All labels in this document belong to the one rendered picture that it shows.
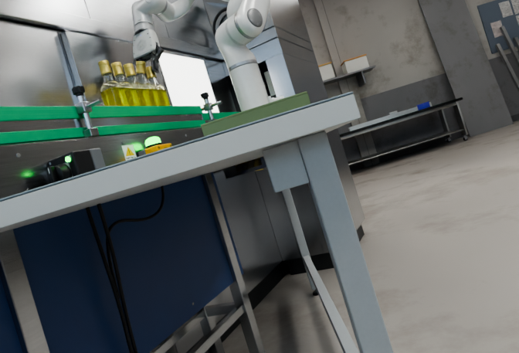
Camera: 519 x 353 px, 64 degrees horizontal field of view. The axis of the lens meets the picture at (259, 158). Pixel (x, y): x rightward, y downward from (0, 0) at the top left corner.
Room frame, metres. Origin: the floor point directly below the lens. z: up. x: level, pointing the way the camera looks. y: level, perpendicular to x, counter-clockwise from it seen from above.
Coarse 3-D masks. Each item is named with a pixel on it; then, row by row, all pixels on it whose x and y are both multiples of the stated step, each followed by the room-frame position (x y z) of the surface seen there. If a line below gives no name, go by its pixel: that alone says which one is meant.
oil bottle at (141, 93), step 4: (132, 84) 1.44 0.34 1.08; (136, 84) 1.44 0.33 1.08; (140, 84) 1.46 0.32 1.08; (136, 88) 1.43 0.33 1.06; (140, 88) 1.45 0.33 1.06; (144, 88) 1.47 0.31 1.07; (136, 92) 1.43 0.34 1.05; (140, 92) 1.44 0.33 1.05; (144, 92) 1.46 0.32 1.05; (140, 96) 1.44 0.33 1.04; (144, 96) 1.46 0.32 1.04; (140, 100) 1.43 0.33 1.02; (144, 100) 1.45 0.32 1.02; (148, 100) 1.47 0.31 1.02; (140, 104) 1.43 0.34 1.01; (144, 104) 1.44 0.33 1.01; (148, 104) 1.46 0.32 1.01
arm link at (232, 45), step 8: (232, 16) 1.24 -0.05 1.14; (224, 24) 1.27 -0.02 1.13; (232, 24) 1.24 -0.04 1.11; (216, 32) 1.31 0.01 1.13; (224, 32) 1.27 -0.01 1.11; (232, 32) 1.25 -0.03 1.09; (216, 40) 1.31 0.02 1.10; (224, 40) 1.28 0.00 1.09; (232, 40) 1.27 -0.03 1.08; (240, 40) 1.26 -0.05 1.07; (248, 40) 1.27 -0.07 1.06; (224, 48) 1.29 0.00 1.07; (232, 48) 1.29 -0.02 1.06; (240, 48) 1.30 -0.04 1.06; (224, 56) 1.30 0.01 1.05; (232, 56) 1.28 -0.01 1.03; (240, 56) 1.27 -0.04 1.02; (248, 56) 1.28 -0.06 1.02; (232, 64) 1.28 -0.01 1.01; (240, 64) 1.27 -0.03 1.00
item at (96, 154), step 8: (72, 152) 0.86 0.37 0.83; (80, 152) 0.88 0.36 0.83; (88, 152) 0.90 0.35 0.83; (96, 152) 0.92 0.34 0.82; (56, 160) 0.88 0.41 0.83; (64, 160) 0.87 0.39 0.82; (72, 160) 0.87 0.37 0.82; (80, 160) 0.88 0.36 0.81; (88, 160) 0.89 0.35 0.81; (96, 160) 0.91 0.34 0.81; (72, 168) 0.87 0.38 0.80; (80, 168) 0.87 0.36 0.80; (88, 168) 0.89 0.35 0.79; (96, 168) 0.91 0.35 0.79; (72, 176) 0.87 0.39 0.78
